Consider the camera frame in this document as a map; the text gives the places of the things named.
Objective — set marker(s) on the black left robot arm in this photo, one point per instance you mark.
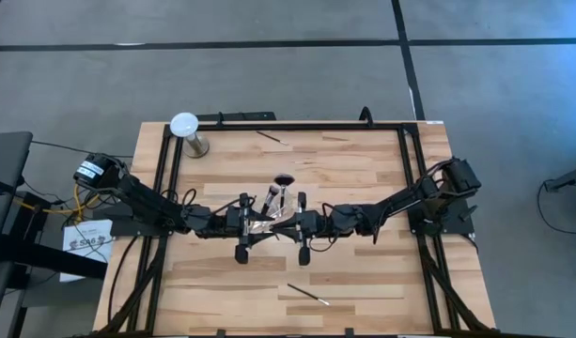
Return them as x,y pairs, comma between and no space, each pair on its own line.
146,199

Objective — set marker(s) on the large fluffy makeup brush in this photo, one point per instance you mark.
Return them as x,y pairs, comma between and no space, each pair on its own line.
284,179

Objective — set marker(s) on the black aluminium table frame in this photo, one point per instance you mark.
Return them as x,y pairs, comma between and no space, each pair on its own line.
292,127

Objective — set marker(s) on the white printed paper sheet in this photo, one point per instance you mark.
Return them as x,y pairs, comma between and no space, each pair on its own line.
83,244

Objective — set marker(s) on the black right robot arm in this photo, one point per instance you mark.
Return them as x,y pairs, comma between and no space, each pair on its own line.
400,199

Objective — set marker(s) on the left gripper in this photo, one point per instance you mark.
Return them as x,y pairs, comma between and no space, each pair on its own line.
226,220

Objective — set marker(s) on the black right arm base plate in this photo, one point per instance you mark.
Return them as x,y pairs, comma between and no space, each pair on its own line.
449,220

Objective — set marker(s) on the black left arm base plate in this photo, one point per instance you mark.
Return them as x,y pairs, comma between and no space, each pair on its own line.
128,227

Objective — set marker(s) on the black cart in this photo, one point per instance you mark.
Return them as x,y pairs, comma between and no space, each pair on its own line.
5,188

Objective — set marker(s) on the clear acrylic organizer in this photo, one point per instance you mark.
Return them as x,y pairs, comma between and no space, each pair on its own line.
290,206

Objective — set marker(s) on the white mushroom lamp gold base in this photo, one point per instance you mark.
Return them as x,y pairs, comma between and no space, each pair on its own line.
186,126

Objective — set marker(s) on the black bracket bar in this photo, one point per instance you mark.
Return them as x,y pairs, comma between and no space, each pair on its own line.
240,115

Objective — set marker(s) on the medium black makeup brush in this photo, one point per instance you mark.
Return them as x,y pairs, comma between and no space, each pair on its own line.
272,191

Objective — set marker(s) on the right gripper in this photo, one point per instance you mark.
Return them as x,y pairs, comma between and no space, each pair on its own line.
318,221

